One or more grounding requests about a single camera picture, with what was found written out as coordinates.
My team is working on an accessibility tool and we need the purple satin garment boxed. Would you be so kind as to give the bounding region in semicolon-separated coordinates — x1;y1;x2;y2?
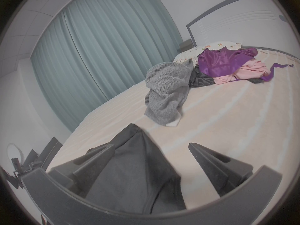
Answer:
197;46;294;83

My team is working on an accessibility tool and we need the black shiny garment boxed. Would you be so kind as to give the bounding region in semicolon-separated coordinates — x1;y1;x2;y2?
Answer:
189;65;215;88

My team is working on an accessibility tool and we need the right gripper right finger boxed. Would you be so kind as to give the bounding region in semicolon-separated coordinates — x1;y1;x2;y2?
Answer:
188;142;253;195

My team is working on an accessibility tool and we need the round white ceiling lamp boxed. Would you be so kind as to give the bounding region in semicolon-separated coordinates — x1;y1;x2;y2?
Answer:
7;143;24;166

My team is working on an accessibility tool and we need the grey garment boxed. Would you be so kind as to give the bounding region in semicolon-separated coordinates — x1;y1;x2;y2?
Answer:
144;59;194;127

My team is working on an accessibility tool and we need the pink garment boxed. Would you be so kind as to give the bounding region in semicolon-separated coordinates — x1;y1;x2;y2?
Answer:
213;60;272;84

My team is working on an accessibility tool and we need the blue-green curtain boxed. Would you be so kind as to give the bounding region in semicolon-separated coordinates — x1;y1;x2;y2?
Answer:
30;11;110;133
62;0;184;100

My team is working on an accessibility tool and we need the bed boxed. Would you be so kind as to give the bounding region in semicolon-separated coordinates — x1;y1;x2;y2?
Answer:
46;0;300;216

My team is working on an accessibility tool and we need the black T-shirt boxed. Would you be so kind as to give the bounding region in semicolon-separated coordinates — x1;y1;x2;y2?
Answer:
84;123;187;215

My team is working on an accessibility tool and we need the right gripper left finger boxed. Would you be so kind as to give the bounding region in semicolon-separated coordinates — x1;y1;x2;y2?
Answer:
48;144;116;197

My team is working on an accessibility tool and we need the grey bedside table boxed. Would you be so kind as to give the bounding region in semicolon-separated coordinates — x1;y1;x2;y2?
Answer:
177;39;194;53

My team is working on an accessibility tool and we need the white printed pillow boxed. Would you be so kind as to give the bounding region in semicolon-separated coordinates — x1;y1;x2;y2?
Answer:
173;41;242;64

